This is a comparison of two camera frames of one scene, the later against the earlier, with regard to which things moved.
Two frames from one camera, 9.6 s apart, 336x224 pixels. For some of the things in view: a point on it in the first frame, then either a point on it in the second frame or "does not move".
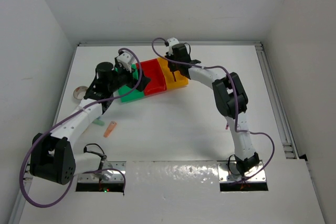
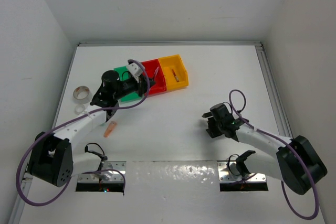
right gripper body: [174, 63] → [215, 126]
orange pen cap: [109, 129] does not move
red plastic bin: [152, 69] does not move
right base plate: [228, 172] does not move
